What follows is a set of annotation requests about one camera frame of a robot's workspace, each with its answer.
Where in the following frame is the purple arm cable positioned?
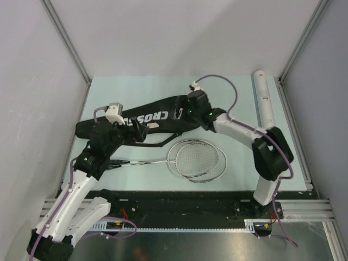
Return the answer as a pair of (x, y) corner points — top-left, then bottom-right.
(28, 105), (138, 258)
(194, 74), (300, 248)

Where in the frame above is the black Crossway racket bag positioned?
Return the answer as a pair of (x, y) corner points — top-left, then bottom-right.
(75, 95), (207, 149)

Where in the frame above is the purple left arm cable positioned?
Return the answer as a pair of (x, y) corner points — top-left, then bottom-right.
(28, 105), (138, 258)

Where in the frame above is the left aluminium frame post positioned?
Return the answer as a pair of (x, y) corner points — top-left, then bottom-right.
(40, 0), (91, 86)

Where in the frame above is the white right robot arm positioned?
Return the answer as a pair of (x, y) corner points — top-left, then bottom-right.
(173, 90), (294, 218)

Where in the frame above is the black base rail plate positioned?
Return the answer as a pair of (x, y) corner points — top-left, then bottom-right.
(109, 191), (305, 222)

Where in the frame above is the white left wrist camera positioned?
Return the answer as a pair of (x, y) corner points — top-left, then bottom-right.
(105, 103), (126, 125)

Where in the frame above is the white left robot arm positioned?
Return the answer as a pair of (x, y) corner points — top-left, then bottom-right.
(27, 118), (148, 260)

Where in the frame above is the right aluminium frame post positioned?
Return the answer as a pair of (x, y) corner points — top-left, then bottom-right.
(278, 0), (331, 83)

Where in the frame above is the black white badminton racket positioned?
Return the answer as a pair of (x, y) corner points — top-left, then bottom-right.
(107, 139), (227, 183)

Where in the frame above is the aluminium frame rail right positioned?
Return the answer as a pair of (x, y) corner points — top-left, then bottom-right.
(274, 77), (347, 260)

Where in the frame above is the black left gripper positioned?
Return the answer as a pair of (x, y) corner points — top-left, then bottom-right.
(105, 117), (148, 156)

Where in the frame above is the white shuttlecock tube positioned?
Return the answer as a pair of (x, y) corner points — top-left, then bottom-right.
(253, 70), (275, 129)

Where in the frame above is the aluminium frame post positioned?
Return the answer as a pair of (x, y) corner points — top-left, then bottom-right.
(278, 0), (331, 83)
(40, 0), (91, 86)

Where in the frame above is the white slotted cable duct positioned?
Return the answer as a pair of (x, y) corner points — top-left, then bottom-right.
(88, 219), (255, 233)

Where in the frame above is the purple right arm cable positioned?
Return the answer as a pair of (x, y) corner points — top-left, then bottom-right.
(194, 74), (300, 248)

